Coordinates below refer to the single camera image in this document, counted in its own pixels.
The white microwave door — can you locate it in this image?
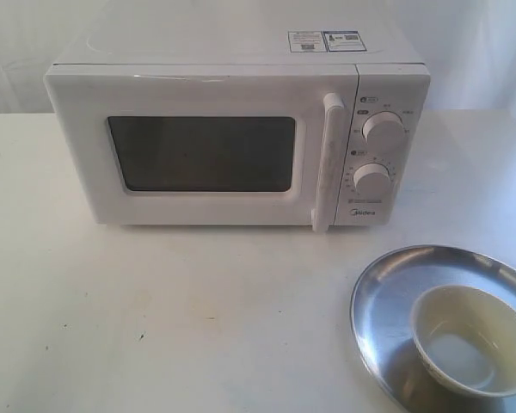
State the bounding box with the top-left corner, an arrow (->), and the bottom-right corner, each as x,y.
45,65 -> 359,232

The round stainless steel tray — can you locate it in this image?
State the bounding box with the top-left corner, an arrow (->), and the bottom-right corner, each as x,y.
350,245 -> 516,412

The lower white control knob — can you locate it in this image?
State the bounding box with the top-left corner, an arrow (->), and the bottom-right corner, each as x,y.
353,163 -> 391,198

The white microwave oven body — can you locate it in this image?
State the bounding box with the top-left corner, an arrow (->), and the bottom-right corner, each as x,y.
42,11 -> 433,228

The white sheer curtain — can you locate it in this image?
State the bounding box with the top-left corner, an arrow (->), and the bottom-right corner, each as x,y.
0,1 -> 516,116

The white control knob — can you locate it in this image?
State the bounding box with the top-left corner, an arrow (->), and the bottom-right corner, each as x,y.
362,111 -> 405,147
353,163 -> 391,198

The upper white control knob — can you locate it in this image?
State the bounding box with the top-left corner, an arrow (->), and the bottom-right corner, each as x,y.
362,111 -> 405,147

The cream ceramic bowl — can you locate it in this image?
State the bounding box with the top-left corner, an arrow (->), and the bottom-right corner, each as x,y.
409,285 -> 516,398

